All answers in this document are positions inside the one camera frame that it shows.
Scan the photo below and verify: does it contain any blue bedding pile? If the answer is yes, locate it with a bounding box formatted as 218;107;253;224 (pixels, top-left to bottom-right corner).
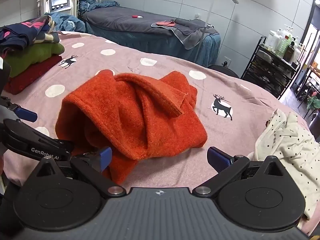
79;0;120;13

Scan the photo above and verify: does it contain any black trolley rack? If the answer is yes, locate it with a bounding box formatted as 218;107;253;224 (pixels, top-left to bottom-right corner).
240;36;302;99

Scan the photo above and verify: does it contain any dark grey sofa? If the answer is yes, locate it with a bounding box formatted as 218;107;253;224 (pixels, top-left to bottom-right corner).
81;5;222;68

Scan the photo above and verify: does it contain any grey towel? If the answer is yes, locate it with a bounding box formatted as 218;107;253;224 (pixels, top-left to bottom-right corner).
151;17;218;50

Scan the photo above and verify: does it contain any black stool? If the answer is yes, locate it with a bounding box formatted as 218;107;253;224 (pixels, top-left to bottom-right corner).
207;64;240;78

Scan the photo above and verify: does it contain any dark red folded sweater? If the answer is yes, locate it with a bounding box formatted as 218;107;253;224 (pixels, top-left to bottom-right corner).
4;55;62;95

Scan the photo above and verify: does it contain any blue denim cloth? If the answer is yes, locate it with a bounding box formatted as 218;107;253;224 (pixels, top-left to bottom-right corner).
46;12;87;33

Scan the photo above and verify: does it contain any group of bottles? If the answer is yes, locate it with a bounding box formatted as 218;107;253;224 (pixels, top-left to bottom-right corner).
264;25;304;64

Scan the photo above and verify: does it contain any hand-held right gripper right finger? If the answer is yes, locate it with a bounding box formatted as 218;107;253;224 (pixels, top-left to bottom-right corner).
193;146;287;197

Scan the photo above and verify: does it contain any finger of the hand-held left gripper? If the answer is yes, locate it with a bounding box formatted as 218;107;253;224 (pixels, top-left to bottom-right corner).
0;95;38;122
2;119;75;161

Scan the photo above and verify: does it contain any green plant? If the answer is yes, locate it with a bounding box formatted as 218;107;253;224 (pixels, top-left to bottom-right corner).
306;92;320;110

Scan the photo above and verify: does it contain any navy patterned folded garment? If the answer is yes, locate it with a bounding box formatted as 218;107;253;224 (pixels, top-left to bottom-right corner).
0;15;60;53

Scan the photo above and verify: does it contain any orange knit sweater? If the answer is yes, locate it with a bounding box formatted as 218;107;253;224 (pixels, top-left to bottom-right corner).
55;69;208;185

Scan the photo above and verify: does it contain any green folded sweater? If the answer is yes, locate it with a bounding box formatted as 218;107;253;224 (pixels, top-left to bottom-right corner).
4;42;65;78

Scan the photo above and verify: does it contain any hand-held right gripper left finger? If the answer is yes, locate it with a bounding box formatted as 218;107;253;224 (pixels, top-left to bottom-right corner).
32;146;127;197

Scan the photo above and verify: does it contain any red cloth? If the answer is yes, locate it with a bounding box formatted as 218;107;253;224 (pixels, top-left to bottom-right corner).
155;20;177;27

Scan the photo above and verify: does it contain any cream polka dot garment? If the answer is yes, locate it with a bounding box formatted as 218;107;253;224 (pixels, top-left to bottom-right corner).
250;109;320;220

